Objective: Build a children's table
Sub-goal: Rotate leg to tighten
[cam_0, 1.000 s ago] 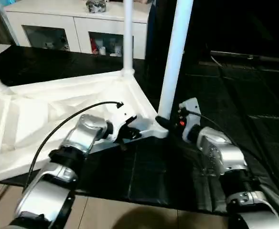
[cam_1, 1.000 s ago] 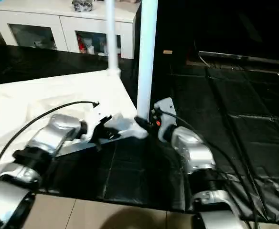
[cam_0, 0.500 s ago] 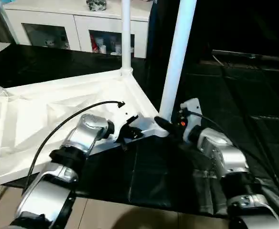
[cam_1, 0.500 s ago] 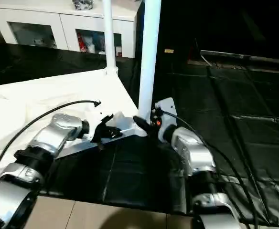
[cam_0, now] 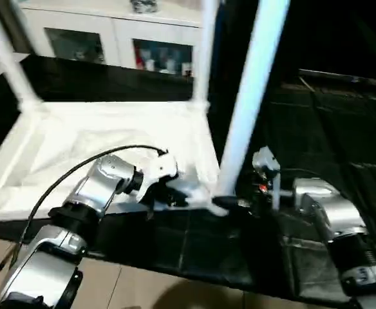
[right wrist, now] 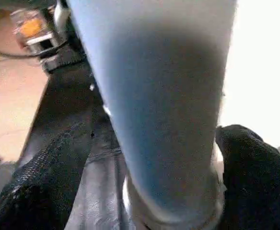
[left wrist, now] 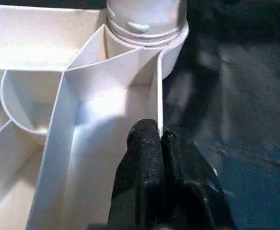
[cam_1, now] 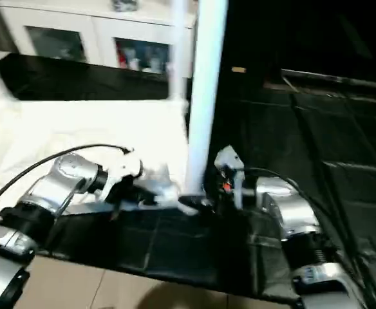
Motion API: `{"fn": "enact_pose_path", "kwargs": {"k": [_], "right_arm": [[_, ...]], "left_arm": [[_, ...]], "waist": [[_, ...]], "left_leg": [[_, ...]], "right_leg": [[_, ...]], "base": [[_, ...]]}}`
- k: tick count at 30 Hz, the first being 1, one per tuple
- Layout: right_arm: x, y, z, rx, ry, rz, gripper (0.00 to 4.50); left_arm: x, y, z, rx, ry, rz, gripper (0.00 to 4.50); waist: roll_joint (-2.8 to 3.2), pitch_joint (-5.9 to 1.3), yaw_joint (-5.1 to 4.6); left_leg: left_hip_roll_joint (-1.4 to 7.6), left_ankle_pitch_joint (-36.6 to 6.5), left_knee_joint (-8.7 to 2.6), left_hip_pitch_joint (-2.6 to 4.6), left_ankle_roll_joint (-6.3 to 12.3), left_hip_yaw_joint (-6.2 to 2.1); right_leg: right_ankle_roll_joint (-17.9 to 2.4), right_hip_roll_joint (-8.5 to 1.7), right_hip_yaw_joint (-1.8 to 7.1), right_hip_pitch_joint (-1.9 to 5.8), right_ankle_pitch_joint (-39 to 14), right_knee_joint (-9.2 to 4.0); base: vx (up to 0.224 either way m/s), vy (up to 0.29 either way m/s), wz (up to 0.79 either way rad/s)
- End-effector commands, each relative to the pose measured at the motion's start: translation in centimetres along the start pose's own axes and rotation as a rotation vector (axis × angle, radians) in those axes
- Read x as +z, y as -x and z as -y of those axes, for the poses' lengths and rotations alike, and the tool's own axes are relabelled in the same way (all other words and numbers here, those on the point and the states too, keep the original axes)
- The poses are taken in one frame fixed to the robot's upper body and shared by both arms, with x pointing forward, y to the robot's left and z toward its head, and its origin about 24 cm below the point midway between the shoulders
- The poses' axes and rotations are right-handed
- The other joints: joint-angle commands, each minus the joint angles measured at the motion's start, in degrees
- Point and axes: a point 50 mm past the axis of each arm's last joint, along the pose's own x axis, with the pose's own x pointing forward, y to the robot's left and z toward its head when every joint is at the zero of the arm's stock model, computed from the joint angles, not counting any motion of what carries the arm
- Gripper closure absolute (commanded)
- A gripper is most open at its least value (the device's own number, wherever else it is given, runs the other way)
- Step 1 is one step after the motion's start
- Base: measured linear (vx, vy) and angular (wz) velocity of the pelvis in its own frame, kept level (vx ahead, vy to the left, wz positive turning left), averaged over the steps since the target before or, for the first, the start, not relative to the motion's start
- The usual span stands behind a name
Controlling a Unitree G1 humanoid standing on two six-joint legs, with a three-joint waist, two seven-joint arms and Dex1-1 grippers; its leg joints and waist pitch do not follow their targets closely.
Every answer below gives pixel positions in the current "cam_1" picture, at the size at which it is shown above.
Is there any white compartment tray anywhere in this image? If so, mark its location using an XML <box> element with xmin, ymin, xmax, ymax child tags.
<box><xmin>0</xmin><ymin>100</ymin><xmax>209</xmax><ymax>218</ymax></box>

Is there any black work mat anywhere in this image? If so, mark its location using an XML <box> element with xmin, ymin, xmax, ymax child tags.
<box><xmin>0</xmin><ymin>53</ymin><xmax>376</xmax><ymax>303</ymax></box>

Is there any long black bar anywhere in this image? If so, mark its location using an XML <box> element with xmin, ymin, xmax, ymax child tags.
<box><xmin>281</xmin><ymin>68</ymin><xmax>376</xmax><ymax>92</ymax></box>

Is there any white glass-door cabinet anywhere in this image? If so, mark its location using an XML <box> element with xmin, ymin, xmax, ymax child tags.
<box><xmin>0</xmin><ymin>0</ymin><xmax>199</xmax><ymax>79</ymax></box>

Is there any silver crumpled object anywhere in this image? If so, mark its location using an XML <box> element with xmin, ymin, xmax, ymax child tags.
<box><xmin>112</xmin><ymin>0</ymin><xmax>140</xmax><ymax>13</ymax></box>

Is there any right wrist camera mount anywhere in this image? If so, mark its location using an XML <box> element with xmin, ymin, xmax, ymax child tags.
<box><xmin>214</xmin><ymin>145</ymin><xmax>247</xmax><ymax>210</ymax></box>

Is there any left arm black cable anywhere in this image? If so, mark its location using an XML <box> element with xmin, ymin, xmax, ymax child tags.
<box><xmin>0</xmin><ymin>145</ymin><xmax>135</xmax><ymax>221</ymax></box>

